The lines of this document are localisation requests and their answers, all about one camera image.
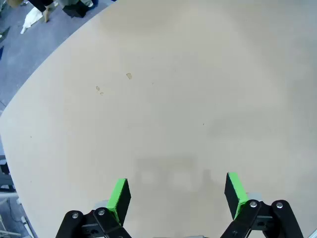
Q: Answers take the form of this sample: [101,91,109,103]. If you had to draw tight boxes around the black square floor base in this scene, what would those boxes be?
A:
[61,1,90,18]

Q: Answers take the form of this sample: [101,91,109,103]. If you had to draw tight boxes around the grey metal frame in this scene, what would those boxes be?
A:
[0,153,25,238]

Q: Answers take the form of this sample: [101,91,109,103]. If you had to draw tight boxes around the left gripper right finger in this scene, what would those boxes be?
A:
[220,172,304,238]

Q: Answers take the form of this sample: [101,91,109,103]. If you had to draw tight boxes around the white cloth on floor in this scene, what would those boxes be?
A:
[20,7,44,35]

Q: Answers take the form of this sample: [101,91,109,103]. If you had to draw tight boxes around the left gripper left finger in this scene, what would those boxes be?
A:
[55,178,132,238]

